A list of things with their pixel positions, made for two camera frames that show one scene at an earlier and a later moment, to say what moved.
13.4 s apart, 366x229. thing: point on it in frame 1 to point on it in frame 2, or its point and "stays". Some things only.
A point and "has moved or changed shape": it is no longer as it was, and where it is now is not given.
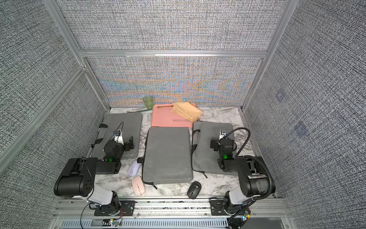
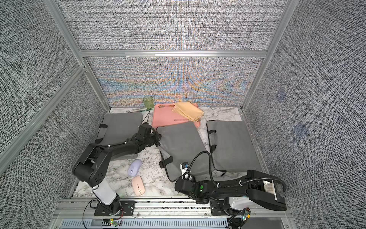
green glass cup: (148, 101) stays
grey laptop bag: (167, 157) has moved or changed shape
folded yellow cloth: (187, 110) stays
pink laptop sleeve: (162, 116) stays
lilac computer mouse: (134, 168) stays
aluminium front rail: (170, 213) stays
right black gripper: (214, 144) to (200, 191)
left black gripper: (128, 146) to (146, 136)
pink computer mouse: (138, 185) stays
